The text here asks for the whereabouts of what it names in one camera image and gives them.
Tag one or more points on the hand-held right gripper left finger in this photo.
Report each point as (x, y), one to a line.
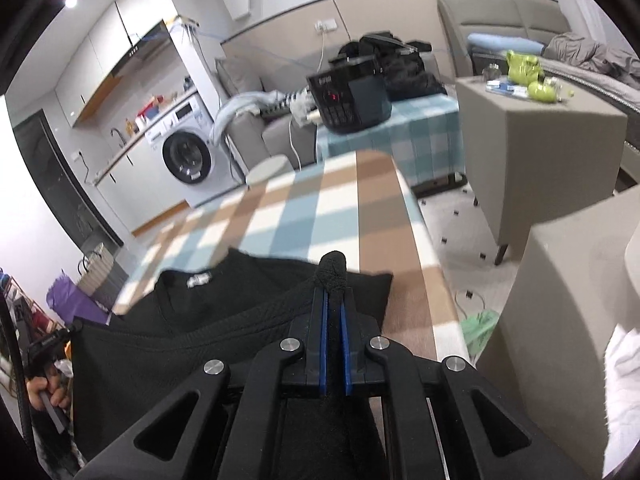
(324, 345)

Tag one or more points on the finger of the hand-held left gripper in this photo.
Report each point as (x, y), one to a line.
(75, 328)

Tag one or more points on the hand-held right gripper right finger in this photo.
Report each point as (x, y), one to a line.
(346, 350)

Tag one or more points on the black knit sweater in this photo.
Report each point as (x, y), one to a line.
(200, 335)

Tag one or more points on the pile of black clothes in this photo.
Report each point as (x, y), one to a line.
(410, 70)

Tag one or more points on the person's left hand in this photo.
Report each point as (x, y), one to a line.
(36, 391)

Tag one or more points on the purple bag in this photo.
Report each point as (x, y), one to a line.
(70, 300)

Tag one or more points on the woven basket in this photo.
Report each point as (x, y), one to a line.
(97, 272)

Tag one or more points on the green plastic bag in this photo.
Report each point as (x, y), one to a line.
(480, 330)

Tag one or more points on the brown blue checked tablecloth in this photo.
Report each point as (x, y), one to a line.
(350, 200)

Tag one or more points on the black glass door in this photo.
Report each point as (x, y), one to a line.
(55, 180)

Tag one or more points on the white kitchen base cabinet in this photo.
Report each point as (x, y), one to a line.
(140, 180)

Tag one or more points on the white round stool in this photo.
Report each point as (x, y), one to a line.
(267, 170)

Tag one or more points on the kitchen faucet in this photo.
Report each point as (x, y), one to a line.
(120, 135)

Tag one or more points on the white washing machine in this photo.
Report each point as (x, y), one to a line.
(190, 157)

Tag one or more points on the beige cabinet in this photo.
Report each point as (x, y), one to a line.
(550, 310)

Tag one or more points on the grey sofa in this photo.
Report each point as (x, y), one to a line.
(277, 140)

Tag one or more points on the teal checked tablecloth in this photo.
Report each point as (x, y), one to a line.
(425, 135)

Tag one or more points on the light beige garment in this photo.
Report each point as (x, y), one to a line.
(304, 110)

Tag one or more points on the houndstooth pillow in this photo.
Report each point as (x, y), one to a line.
(292, 101)

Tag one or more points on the black electric pressure cooker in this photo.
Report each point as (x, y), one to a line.
(365, 95)

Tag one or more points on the beige cube side table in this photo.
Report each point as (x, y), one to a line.
(540, 150)

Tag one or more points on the white tissue sheet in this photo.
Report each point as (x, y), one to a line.
(622, 385)

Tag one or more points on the grey cushion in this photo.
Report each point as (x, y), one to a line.
(237, 77)

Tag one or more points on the range hood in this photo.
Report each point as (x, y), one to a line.
(145, 45)

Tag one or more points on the small green toy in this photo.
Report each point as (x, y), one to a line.
(542, 91)

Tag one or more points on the large green toy figure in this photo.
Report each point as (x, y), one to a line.
(522, 67)

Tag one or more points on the blue pillow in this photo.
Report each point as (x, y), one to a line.
(495, 41)

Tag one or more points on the beige upholstered bed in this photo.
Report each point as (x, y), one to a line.
(515, 15)

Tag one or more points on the grey blanket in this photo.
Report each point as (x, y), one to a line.
(580, 50)

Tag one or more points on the white wall cabinets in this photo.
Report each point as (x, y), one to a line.
(95, 70)

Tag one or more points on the white wall socket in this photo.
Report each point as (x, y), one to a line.
(326, 25)

